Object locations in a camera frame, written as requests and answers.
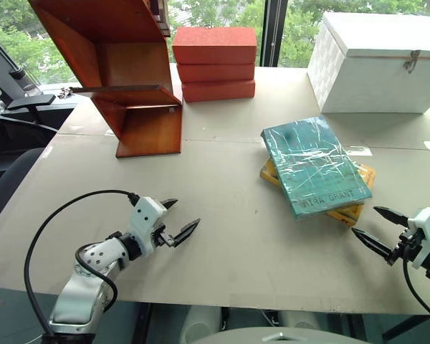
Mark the dark window frame post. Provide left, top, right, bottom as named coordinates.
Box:
left=263, top=0, right=286, bottom=69

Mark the white rounded shape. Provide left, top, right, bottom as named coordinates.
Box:
left=277, top=310, right=322, bottom=333
left=183, top=306, right=224, bottom=340

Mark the black chair armrest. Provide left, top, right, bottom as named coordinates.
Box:
left=6, top=94, right=57, bottom=125

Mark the white lidded box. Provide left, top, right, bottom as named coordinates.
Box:
left=307, top=12, right=430, bottom=115

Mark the brown slatted wooden rack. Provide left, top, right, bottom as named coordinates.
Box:
left=148, top=0, right=172, bottom=38

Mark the metal box latch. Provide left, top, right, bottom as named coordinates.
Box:
left=402, top=49, right=422, bottom=75

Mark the grey robot torso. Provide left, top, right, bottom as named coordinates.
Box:
left=196, top=325, right=367, bottom=344

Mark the dark office chair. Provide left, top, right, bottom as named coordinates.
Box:
left=0, top=146, right=46, bottom=227

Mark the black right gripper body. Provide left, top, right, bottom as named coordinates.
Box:
left=386, top=229, right=425, bottom=267

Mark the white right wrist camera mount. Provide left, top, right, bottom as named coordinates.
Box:
left=406, top=206, right=430, bottom=269

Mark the large red box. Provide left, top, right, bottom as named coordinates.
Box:
left=171, top=27, right=258, bottom=67

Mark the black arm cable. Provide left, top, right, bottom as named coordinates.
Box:
left=23, top=189, right=140, bottom=340
left=402, top=256, right=430, bottom=322

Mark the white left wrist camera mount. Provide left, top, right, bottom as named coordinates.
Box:
left=128, top=196, right=168, bottom=257

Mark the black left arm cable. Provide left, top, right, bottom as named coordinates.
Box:
left=23, top=189, right=140, bottom=340

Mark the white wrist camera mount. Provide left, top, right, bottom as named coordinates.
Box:
left=406, top=206, right=430, bottom=269
left=128, top=196, right=168, bottom=257

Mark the thin red box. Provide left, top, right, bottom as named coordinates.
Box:
left=176, top=62, right=256, bottom=84
left=181, top=78, right=257, bottom=104

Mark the yellow book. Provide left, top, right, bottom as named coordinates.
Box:
left=259, top=159, right=377, bottom=228

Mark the teal plastic-wrapped book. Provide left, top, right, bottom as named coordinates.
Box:
left=260, top=116, right=374, bottom=219

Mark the brown wooden bookshelf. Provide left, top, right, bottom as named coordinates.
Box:
left=27, top=0, right=184, bottom=159

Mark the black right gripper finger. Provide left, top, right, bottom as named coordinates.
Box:
left=351, top=228, right=396, bottom=262
left=373, top=206, right=410, bottom=228

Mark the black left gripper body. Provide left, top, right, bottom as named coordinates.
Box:
left=150, top=224, right=176, bottom=249

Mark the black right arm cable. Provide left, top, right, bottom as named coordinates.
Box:
left=402, top=256, right=430, bottom=322

